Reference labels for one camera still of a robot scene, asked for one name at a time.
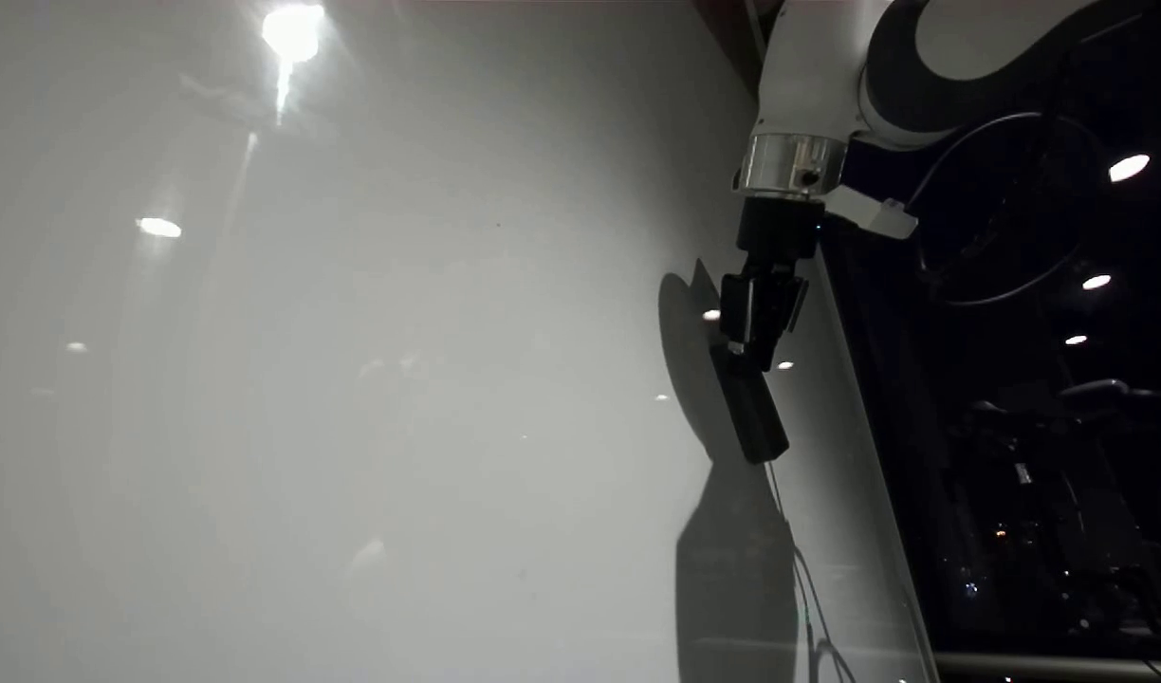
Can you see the grey metal rail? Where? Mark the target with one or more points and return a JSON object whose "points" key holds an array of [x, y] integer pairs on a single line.
{"points": [[1049, 667]]}

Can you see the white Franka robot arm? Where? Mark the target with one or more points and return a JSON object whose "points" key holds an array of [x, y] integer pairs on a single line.
{"points": [[809, 78]]}

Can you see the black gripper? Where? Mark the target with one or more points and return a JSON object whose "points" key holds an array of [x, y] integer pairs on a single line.
{"points": [[772, 269]]}

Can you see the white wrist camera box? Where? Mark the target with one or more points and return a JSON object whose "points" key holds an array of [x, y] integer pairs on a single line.
{"points": [[873, 214]]}

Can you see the black whiteboard duster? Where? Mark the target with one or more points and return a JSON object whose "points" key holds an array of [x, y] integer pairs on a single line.
{"points": [[754, 412]]}

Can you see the large white whiteboard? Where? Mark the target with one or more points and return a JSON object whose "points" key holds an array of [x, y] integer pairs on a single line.
{"points": [[356, 381]]}

